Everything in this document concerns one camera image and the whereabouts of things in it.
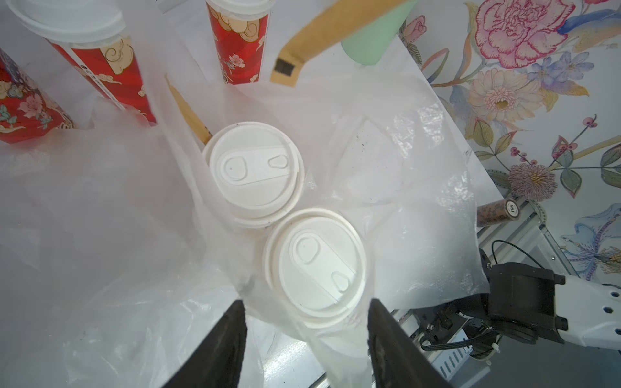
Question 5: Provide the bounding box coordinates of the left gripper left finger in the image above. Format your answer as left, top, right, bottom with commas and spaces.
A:
164, 299, 247, 388

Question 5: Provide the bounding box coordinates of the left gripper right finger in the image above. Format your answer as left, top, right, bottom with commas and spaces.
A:
367, 298, 450, 388

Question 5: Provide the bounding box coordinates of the white lid beige cup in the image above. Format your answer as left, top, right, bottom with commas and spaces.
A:
262, 207, 369, 329

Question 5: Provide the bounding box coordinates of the clear plastic carrier bag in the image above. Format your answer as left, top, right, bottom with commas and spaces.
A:
115, 0, 491, 388

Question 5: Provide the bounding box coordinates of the white lid floral cup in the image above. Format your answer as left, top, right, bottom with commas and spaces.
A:
202, 121, 305, 229

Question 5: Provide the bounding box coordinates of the white lid red back cup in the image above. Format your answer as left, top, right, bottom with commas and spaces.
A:
206, 0, 275, 85

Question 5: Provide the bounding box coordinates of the white lid red cup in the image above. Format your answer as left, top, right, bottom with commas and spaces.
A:
7, 0, 156, 124
206, 0, 275, 85

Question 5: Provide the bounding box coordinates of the clear plastic bag pile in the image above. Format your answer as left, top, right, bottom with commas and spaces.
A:
1, 99, 235, 387

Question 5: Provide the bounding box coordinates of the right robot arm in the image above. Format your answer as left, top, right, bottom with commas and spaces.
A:
415, 252, 620, 360

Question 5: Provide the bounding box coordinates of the green cup holder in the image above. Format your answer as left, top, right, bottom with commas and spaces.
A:
341, 0, 417, 66

